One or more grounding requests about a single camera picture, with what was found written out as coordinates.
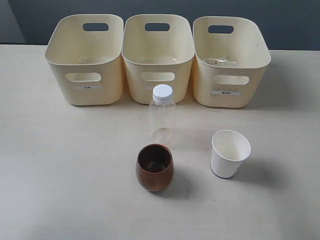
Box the clear plastic bottle white cap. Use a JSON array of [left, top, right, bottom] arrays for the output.
[[148, 84, 176, 147]]

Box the brown wooden cup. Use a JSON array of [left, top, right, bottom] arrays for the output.
[[135, 144, 174, 192]]

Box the white paper cup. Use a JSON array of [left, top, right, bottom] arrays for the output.
[[210, 129, 252, 179]]

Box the white label on right bin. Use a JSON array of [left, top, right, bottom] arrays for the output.
[[211, 90, 242, 96]]

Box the middle cream plastic bin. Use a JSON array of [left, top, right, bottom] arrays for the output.
[[121, 14, 195, 105]]

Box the cream plastic bin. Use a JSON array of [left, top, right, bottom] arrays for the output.
[[45, 14, 125, 106], [192, 16, 271, 108], [121, 14, 195, 105]]

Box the white label on left bin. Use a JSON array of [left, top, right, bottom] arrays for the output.
[[73, 85, 102, 90]]

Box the right cream plastic bin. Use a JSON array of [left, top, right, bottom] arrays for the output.
[[192, 16, 271, 108]]

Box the left cream plastic bin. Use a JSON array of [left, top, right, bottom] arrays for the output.
[[45, 14, 125, 106]]

